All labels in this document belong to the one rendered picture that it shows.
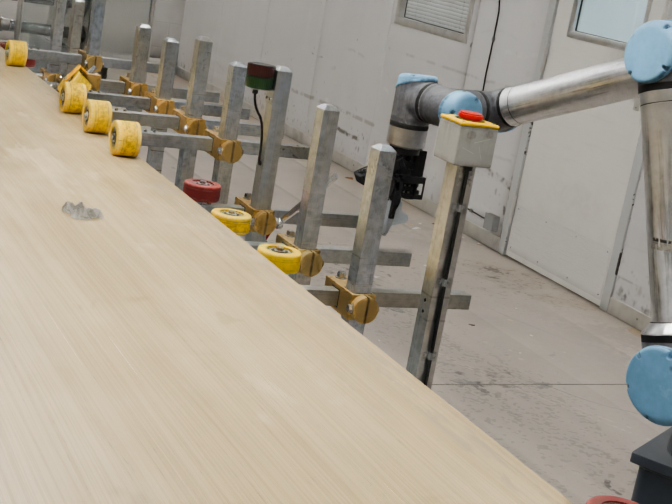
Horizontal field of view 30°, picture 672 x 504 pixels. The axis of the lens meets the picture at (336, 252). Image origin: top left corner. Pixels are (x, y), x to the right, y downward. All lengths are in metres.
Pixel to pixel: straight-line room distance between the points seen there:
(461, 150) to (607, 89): 0.72
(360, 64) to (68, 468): 7.09
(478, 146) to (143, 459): 0.86
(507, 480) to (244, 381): 0.37
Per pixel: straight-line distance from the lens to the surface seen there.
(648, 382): 2.36
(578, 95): 2.68
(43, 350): 1.63
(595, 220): 6.08
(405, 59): 7.77
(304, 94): 9.04
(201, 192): 2.68
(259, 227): 2.69
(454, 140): 1.97
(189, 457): 1.37
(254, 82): 2.64
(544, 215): 6.41
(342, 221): 2.85
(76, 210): 2.30
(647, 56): 2.38
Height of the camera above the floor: 1.46
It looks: 14 degrees down
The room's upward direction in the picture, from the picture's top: 10 degrees clockwise
